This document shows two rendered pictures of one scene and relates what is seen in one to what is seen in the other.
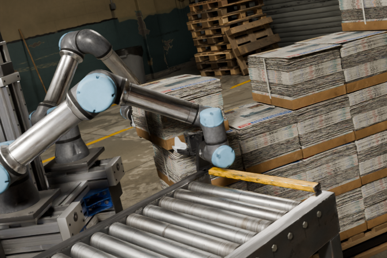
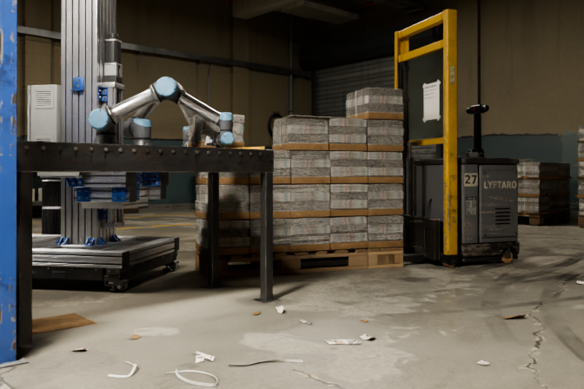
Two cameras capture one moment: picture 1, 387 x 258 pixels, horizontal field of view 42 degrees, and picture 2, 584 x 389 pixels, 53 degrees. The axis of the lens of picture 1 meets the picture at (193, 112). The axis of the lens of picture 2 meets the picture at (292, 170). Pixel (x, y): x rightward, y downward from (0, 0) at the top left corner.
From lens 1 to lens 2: 2.02 m
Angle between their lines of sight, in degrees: 13
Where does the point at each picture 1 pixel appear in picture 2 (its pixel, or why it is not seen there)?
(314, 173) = (297, 195)
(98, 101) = (166, 89)
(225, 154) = (228, 136)
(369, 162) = (338, 201)
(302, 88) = (297, 137)
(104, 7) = not seen: hidden behind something
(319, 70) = (311, 129)
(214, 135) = (224, 125)
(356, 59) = (339, 129)
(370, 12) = (359, 108)
